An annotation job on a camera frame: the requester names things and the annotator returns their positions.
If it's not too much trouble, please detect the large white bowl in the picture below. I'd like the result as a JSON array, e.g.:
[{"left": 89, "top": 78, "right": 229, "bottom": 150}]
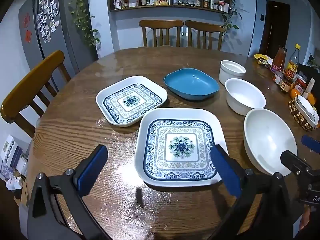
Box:
[{"left": 244, "top": 108, "right": 297, "bottom": 177}]

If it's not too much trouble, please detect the large patterned square plate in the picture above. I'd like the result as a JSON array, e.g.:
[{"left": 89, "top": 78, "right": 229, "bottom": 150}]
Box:
[{"left": 135, "top": 108, "right": 227, "bottom": 187}]

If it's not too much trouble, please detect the medium white bowl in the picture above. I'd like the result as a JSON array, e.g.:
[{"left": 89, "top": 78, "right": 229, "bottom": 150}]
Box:
[{"left": 225, "top": 78, "right": 266, "bottom": 116}]

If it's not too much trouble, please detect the small patterned square plate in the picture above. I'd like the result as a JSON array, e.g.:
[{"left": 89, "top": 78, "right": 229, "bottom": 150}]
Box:
[{"left": 95, "top": 76, "right": 168, "bottom": 127}]

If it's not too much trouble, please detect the blue square bowl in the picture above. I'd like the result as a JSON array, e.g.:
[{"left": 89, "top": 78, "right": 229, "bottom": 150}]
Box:
[{"left": 163, "top": 68, "right": 220, "bottom": 101}]

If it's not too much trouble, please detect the person's hand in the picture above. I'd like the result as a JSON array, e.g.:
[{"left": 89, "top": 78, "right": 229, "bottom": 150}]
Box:
[{"left": 299, "top": 205, "right": 311, "bottom": 231}]

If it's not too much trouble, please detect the wooden bead trivet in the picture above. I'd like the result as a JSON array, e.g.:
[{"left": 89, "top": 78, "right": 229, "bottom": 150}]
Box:
[{"left": 288, "top": 99, "right": 314, "bottom": 132}]

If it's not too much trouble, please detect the white dish on trivet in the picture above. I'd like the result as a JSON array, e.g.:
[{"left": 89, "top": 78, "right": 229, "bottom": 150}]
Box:
[{"left": 295, "top": 95, "right": 319, "bottom": 128}]

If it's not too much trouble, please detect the orange fruit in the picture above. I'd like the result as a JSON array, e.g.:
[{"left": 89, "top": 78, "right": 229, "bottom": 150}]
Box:
[{"left": 290, "top": 88, "right": 300, "bottom": 99}]

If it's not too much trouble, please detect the red lid jar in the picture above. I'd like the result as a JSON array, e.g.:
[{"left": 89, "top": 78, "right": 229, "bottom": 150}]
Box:
[{"left": 293, "top": 77, "right": 306, "bottom": 95}]

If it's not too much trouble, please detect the brown sauce jar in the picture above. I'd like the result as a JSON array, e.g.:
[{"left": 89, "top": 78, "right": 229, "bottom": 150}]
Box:
[{"left": 279, "top": 76, "right": 293, "bottom": 93}]

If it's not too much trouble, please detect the yellow cap oil bottle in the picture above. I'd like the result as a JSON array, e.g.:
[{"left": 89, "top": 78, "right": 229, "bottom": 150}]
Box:
[{"left": 285, "top": 44, "right": 300, "bottom": 80}]

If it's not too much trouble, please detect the small white lid jar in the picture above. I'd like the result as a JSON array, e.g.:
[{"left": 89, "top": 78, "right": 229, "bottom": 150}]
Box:
[{"left": 273, "top": 72, "right": 283, "bottom": 84}]

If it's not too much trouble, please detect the yellow snack packet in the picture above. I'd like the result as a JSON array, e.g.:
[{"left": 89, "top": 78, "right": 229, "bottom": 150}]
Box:
[{"left": 254, "top": 53, "right": 273, "bottom": 68}]

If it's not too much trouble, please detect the wooden chair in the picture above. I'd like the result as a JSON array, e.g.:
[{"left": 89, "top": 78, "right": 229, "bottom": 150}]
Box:
[
  {"left": 139, "top": 20, "right": 184, "bottom": 47},
  {"left": 185, "top": 20, "right": 226, "bottom": 51},
  {"left": 1, "top": 50, "right": 71, "bottom": 138}
]

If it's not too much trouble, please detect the white straight-sided ramekin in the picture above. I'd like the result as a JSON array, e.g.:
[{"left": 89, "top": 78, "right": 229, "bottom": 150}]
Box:
[{"left": 219, "top": 60, "right": 246, "bottom": 85}]

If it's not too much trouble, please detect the dark wooden door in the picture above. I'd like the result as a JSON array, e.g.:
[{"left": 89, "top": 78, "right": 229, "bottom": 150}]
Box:
[{"left": 259, "top": 0, "right": 291, "bottom": 59}]

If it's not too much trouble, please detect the green plant right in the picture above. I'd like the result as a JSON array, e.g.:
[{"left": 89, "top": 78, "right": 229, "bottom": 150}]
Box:
[{"left": 222, "top": 0, "right": 242, "bottom": 35}]

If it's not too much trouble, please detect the wooden chair back right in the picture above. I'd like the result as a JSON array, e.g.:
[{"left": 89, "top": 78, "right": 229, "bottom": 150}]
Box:
[{"left": 185, "top": 20, "right": 226, "bottom": 51}]

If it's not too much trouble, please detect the grey refrigerator with magnets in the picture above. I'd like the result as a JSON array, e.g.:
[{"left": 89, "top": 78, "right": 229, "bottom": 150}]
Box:
[{"left": 18, "top": 0, "right": 98, "bottom": 76}]

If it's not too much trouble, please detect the hanging green vine plant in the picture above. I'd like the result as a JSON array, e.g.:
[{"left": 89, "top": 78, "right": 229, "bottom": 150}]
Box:
[{"left": 68, "top": 0, "right": 101, "bottom": 47}]

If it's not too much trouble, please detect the wooden chair back left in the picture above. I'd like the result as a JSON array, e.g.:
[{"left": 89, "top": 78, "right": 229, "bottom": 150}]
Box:
[{"left": 139, "top": 20, "right": 184, "bottom": 47}]

